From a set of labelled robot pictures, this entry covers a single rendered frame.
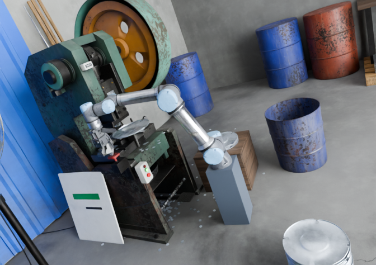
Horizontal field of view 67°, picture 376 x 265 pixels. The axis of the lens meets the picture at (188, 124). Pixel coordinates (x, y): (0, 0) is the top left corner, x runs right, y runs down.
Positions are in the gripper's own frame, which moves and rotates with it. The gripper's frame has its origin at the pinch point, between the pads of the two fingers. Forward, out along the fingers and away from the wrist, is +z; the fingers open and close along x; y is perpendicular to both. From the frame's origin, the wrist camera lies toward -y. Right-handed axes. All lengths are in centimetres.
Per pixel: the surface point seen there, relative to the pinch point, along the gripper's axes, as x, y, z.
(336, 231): 120, -5, 53
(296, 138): 91, -85, 45
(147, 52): 1, -69, -47
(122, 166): 3.0, 0.0, 10.5
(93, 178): -40.0, -4.8, 23.7
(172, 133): 7, -54, 16
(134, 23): 0, -69, -70
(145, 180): 11.8, -5.2, 25.3
